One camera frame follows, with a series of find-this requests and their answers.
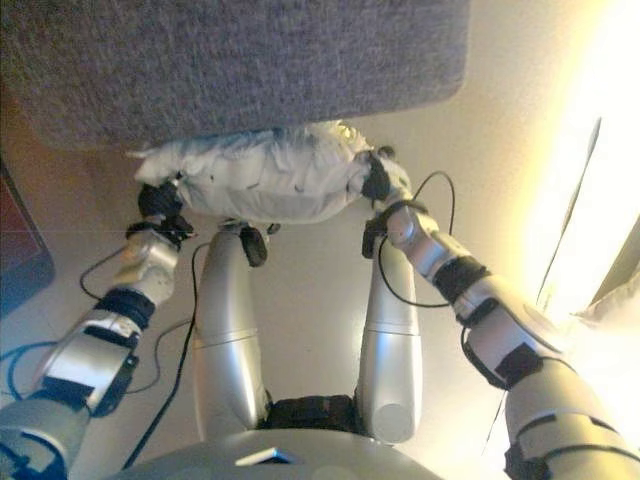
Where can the silver robot left leg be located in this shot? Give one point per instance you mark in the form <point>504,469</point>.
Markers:
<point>227,320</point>

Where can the glossy brown wooden cabinet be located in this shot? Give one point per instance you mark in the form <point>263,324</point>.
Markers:
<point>20,250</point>

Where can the silver robot torso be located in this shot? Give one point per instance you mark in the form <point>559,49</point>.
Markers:
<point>300,455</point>

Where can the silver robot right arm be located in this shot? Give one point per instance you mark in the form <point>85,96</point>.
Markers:
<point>525,350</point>

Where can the white fringed cushion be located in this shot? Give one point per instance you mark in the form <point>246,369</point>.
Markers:
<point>270,180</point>

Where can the grey fabric armchair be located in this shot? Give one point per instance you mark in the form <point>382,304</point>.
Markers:
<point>225,65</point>

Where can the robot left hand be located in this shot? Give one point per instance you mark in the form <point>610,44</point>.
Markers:
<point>157,200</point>

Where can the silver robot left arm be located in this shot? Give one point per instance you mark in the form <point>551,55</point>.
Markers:
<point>85,365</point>

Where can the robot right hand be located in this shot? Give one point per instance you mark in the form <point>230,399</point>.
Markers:
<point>380,177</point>

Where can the thin dark stick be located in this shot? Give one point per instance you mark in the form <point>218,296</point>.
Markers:
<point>570,210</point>

